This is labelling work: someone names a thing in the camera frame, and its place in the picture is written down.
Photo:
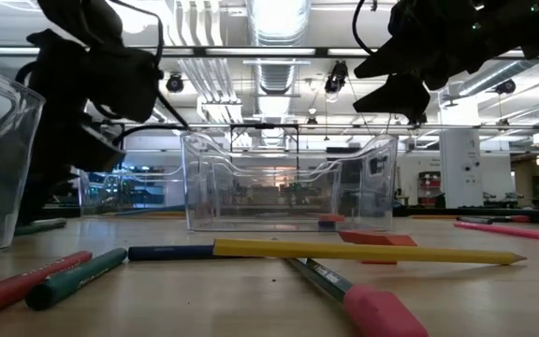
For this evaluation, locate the black aluminium table frame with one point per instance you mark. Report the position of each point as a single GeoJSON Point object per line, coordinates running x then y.
{"type": "Point", "coordinates": [438, 210]}

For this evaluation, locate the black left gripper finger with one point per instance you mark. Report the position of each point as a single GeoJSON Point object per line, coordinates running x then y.
{"type": "Point", "coordinates": [59, 159]}
{"type": "Point", "coordinates": [96, 152]}

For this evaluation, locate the black overhead light bar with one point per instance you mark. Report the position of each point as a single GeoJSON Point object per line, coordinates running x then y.
{"type": "Point", "coordinates": [260, 51]}

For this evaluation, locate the green crayon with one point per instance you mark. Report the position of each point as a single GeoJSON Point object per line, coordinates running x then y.
{"type": "Point", "coordinates": [73, 281]}

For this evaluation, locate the red eraser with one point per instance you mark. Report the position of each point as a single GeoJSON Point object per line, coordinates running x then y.
{"type": "Point", "coordinates": [332, 218]}
{"type": "Point", "coordinates": [382, 239]}

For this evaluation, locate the blue pencil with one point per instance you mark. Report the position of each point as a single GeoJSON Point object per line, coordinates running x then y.
{"type": "Point", "coordinates": [157, 209]}

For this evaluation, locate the red crayon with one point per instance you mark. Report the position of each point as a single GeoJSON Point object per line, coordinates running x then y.
{"type": "Point", "coordinates": [17, 285]}

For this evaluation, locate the white building pillar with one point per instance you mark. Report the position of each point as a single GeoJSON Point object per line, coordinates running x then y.
{"type": "Point", "coordinates": [461, 164]}

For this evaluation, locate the yellow pencil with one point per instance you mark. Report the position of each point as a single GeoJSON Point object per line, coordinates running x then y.
{"type": "Point", "coordinates": [368, 253]}

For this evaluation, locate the black hanging ceiling camera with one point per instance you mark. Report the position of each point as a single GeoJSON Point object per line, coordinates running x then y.
{"type": "Point", "coordinates": [505, 87]}
{"type": "Point", "coordinates": [174, 84]}
{"type": "Point", "coordinates": [336, 77]}

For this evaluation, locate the grey green pen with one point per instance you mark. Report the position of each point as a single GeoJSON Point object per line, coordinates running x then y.
{"type": "Point", "coordinates": [45, 226]}

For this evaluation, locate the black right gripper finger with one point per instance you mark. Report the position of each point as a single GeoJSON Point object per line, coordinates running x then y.
{"type": "Point", "coordinates": [400, 100]}
{"type": "Point", "coordinates": [391, 63]}

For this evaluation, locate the silver ventilation duct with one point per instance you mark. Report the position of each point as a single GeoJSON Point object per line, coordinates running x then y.
{"type": "Point", "coordinates": [276, 28]}

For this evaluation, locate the green pencil pink eraser cap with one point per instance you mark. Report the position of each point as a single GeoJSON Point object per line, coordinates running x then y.
{"type": "Point", "coordinates": [377, 313]}

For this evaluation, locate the dark pen with red end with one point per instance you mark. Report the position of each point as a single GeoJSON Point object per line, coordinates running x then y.
{"type": "Point", "coordinates": [517, 218]}

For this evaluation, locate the red white cabinet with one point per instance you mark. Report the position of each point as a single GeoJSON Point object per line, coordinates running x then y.
{"type": "Point", "coordinates": [428, 185]}

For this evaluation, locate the blue eraser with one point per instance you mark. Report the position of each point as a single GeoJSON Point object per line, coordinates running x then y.
{"type": "Point", "coordinates": [326, 225]}

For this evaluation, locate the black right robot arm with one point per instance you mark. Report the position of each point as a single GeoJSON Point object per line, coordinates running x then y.
{"type": "Point", "coordinates": [508, 28]}

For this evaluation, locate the dark blue crayon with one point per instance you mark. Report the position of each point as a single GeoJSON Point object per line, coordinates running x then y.
{"type": "Point", "coordinates": [171, 253]}

